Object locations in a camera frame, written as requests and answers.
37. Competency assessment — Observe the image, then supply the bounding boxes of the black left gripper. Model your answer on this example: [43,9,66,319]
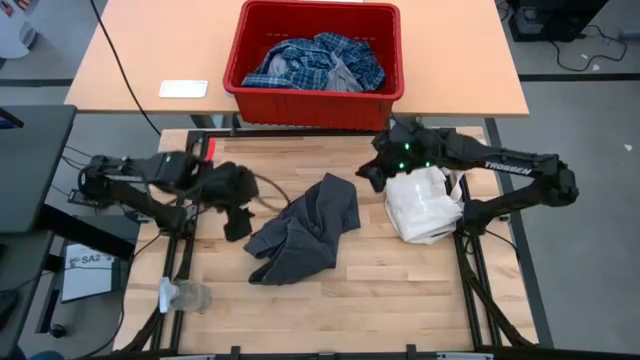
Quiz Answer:
[199,162,260,243]

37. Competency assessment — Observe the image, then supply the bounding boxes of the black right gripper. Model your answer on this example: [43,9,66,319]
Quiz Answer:
[355,122,454,195]

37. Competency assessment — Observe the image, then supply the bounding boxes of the white cloth bag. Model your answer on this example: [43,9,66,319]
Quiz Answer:
[383,165,465,246]

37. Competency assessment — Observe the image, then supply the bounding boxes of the dark grey shorts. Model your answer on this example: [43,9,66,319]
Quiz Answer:
[243,172,362,286]

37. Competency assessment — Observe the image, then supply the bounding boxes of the blue plaid pants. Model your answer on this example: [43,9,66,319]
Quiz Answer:
[241,32,387,94]

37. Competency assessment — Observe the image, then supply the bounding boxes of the red plastic laundry bin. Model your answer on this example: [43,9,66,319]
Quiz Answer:
[222,0,405,132]

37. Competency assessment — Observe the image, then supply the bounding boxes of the light grey t-shirt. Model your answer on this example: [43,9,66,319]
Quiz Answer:
[266,49,365,94]

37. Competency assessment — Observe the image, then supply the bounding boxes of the white rectangular pad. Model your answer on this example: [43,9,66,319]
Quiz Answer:
[158,79,209,99]

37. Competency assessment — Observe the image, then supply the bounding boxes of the light wood desk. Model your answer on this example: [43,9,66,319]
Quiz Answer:
[64,0,530,119]

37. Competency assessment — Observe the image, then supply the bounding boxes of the white SA2 paper sign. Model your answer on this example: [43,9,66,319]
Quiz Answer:
[60,243,117,304]

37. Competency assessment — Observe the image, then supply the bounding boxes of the black side table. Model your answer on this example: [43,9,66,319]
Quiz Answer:
[0,104,77,235]

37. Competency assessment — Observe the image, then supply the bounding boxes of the black computer tower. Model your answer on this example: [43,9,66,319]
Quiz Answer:
[507,0,610,43]

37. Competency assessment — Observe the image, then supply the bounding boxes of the white round container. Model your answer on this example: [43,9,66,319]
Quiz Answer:
[0,0,39,60]

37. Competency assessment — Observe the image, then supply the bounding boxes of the black aluminium table frame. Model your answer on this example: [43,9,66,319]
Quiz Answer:
[113,126,541,360]

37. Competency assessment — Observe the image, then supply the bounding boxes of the black desk cable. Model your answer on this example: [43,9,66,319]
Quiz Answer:
[88,0,162,137]

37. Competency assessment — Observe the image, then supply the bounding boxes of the black floor cable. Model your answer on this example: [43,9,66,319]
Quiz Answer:
[549,24,629,73]

